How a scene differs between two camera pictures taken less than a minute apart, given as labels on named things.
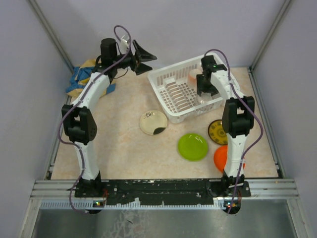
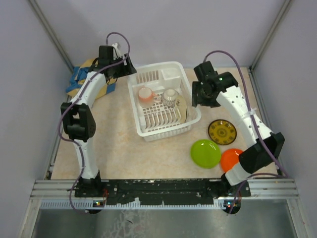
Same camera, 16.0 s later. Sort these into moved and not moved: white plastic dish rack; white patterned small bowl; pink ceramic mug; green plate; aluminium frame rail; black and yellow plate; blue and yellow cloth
Moved: pink ceramic mug; white patterned small bowl; green plate; white plastic dish rack
Not moved: black and yellow plate; blue and yellow cloth; aluminium frame rail
